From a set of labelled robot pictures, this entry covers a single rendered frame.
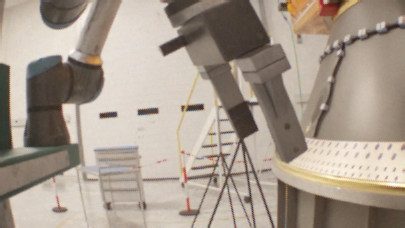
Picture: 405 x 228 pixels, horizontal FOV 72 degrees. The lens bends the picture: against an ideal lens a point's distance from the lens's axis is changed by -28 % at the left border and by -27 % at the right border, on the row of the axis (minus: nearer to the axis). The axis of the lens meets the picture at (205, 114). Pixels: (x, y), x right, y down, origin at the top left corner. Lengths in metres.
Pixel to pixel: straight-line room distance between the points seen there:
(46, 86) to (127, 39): 7.82
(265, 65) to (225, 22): 0.06
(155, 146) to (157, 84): 1.38
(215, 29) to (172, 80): 8.02
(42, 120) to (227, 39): 0.61
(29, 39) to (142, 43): 3.65
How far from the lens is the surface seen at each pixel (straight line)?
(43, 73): 0.85
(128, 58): 8.52
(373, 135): 0.68
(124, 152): 5.29
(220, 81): 0.43
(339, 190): 0.64
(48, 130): 0.83
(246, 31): 0.31
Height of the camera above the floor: 1.31
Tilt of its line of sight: 1 degrees up
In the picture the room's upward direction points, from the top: 5 degrees counter-clockwise
